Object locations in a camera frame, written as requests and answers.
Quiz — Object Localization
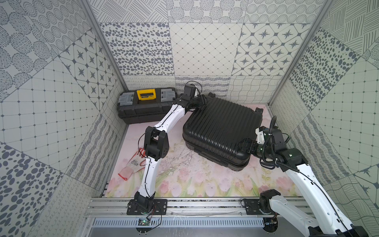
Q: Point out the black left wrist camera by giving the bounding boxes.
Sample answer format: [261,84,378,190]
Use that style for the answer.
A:
[183,84,197,100]

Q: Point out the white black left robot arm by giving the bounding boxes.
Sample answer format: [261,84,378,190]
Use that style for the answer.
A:
[132,94,206,214]

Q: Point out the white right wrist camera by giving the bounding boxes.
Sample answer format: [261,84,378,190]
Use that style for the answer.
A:
[255,126,266,144]

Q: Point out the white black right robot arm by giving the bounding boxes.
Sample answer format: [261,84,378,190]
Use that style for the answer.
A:
[238,138,368,237]

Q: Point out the black toolbox with yellow handle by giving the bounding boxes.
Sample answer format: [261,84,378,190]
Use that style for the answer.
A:
[117,87,177,124]

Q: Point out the black hard-shell suitcase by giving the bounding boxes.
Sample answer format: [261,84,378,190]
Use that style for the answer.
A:
[183,93,264,171]

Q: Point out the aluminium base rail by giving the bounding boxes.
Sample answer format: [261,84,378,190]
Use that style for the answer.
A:
[81,197,318,236]

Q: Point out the red cord with tag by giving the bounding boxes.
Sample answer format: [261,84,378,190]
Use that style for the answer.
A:
[117,148,147,181]

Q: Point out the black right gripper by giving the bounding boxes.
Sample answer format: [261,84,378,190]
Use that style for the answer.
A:
[237,138,273,161]

